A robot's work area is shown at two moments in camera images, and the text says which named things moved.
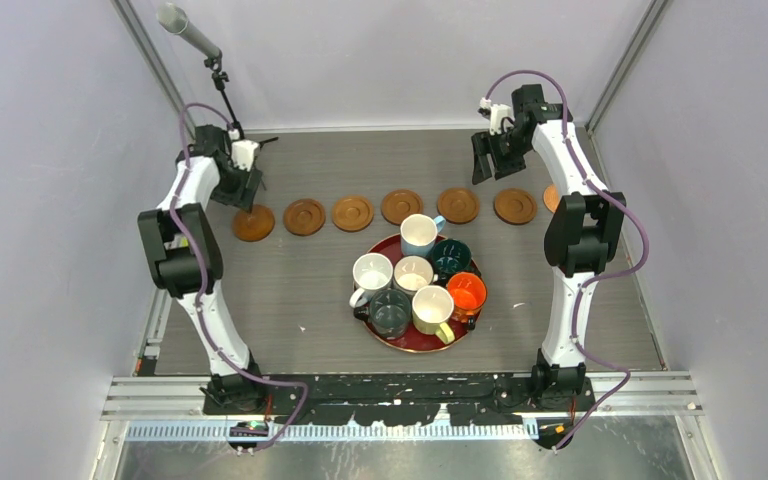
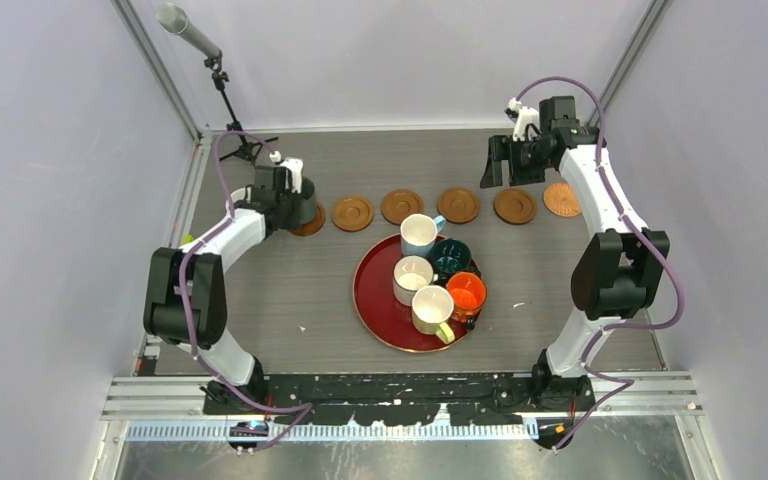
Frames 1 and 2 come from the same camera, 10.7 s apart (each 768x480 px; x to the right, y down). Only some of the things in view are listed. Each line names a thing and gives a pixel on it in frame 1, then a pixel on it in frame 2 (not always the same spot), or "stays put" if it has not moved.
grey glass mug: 389,313 -> 307,208
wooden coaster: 304,217 stays put
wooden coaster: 514,206 stays put
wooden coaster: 352,214 stays put
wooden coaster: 399,203 stays put
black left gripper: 245,196 -> 293,221
